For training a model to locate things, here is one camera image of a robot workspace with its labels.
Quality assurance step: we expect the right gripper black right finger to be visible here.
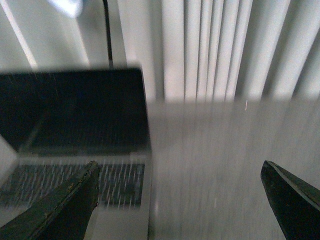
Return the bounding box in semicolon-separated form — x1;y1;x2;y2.
260;161;320;240

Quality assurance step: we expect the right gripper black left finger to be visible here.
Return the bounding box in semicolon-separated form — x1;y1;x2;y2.
0;161;100;240

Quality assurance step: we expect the grey laptop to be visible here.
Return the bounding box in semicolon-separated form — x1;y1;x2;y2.
0;68;152;240

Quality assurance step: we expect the white curtain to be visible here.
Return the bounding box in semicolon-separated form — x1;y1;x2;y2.
0;0;320;102

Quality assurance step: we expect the blue desk lamp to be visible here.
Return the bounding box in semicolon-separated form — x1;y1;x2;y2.
102;0;114;68

